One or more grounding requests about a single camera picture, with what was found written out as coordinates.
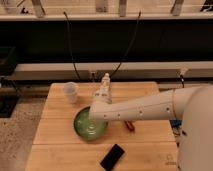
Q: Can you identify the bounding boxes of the green ceramic bowl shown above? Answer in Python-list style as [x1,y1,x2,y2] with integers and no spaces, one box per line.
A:
[73,107,108,141]

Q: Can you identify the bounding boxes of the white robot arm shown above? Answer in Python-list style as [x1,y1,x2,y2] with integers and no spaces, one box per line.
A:
[89,85,213,171]

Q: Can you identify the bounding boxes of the blue object behind arm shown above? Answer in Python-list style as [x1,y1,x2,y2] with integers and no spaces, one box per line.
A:
[170,120,182,127]

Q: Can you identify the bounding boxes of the clear plastic cup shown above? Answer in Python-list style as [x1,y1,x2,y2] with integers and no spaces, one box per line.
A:
[62,82,79,103]

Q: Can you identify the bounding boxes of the black smartphone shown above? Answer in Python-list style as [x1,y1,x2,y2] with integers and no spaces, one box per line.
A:
[100,144,125,171]

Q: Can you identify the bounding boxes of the red handled tool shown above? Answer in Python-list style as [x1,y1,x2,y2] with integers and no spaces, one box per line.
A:
[124,121,135,131]

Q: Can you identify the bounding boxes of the right black cable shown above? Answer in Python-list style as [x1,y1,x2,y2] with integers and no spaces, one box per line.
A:
[109,10,142,80]

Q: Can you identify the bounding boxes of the black cable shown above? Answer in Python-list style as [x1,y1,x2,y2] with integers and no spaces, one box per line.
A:
[109,10,142,80]
[62,11,82,81]

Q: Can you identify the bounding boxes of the left black cable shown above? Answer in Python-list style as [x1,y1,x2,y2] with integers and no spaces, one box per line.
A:
[62,11,82,81]

